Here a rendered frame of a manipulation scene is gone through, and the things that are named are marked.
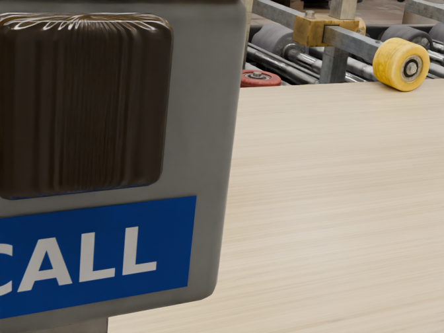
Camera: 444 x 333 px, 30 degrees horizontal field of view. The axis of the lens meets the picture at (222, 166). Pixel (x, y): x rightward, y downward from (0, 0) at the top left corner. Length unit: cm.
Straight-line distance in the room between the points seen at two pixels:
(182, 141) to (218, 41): 2
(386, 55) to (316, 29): 20
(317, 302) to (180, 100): 56
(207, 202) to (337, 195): 76
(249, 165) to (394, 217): 19
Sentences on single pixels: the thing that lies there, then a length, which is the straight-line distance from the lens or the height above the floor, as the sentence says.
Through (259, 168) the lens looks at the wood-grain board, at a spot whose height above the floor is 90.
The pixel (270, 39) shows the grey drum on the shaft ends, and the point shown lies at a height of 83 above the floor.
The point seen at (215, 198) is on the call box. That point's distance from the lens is 16.
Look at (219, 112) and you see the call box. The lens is 16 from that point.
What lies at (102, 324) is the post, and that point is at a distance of 19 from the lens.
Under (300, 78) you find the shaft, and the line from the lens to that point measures 181.
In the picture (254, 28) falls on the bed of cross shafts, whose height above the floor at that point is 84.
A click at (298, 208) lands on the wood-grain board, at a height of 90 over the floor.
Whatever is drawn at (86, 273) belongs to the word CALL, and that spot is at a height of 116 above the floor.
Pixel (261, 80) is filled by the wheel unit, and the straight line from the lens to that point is 133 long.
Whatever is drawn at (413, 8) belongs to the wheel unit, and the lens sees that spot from 205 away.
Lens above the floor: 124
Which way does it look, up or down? 21 degrees down
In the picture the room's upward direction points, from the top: 6 degrees clockwise
